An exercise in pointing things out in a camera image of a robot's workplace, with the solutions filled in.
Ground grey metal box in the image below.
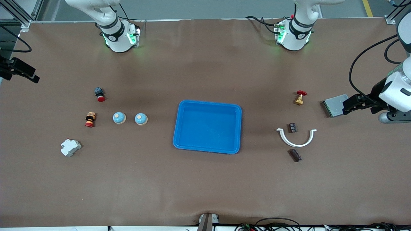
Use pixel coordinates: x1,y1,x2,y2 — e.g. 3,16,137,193
322,94,350,118

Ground red orange emergency stop button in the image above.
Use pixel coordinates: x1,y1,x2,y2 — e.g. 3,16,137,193
85,112,97,128

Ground white circuit breaker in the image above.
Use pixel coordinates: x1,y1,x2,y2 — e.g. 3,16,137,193
61,139,82,158

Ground blue plastic tray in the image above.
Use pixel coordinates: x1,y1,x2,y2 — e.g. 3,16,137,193
173,100,242,154

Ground brown table mat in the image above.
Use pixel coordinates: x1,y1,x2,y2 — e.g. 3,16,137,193
0,18,411,229

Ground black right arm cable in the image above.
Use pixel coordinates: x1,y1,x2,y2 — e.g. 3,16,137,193
0,24,32,53

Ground aluminium frame profile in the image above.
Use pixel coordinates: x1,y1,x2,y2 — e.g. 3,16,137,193
385,0,411,25
6,0,44,29

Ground brass valve with red handle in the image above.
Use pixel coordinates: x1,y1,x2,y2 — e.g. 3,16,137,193
294,90,308,106

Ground white half-ring pipe clamp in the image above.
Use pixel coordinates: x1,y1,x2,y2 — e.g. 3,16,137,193
277,129,317,148

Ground red push button switch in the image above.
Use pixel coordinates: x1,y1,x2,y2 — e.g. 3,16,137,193
94,87,106,103

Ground tangled cable bundle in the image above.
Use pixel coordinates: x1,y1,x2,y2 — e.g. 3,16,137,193
236,218,411,231

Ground black base power cable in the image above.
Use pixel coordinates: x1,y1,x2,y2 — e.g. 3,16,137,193
246,15,280,34

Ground grey clamp bracket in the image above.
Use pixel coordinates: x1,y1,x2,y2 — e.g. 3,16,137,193
197,213,220,231

